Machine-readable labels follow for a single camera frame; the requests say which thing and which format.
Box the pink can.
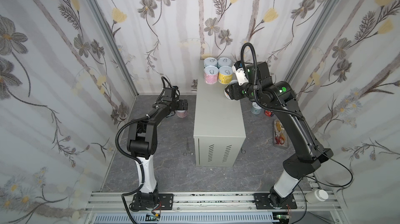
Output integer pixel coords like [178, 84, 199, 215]
[204, 66, 219, 84]
[224, 80, 239, 100]
[176, 110, 188, 118]

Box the yellow label can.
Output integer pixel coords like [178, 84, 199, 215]
[218, 66, 233, 84]

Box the teal coconut can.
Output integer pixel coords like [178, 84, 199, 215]
[217, 57, 232, 68]
[204, 57, 218, 68]

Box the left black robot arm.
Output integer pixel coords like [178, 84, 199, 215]
[115, 76, 188, 224]

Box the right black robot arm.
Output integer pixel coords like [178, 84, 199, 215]
[225, 43, 333, 209]

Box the dark open tin can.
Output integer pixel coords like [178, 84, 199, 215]
[264, 110, 275, 117]

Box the grey metal cabinet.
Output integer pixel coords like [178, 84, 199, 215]
[193, 60, 246, 167]

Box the white plastic bottle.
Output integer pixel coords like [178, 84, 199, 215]
[306, 189, 329, 204]

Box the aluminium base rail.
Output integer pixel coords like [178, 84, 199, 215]
[83, 189, 349, 224]

